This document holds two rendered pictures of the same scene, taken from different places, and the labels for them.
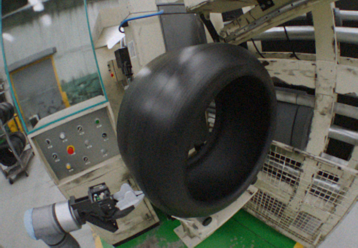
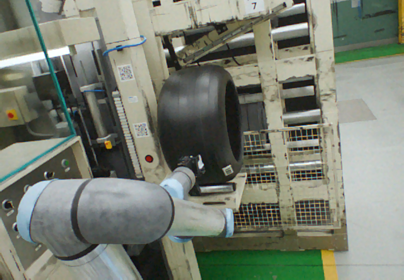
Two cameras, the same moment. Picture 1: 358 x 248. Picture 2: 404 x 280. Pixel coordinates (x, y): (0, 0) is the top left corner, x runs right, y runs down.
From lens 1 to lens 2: 1.23 m
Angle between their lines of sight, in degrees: 41
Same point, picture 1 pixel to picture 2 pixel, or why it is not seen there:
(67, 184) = (42, 270)
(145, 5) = (134, 31)
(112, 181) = not seen: hidden behind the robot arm
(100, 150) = not seen: hidden behind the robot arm
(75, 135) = not seen: hidden behind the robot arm
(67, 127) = (33, 176)
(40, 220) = (180, 178)
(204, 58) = (216, 74)
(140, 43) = (138, 67)
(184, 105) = (220, 94)
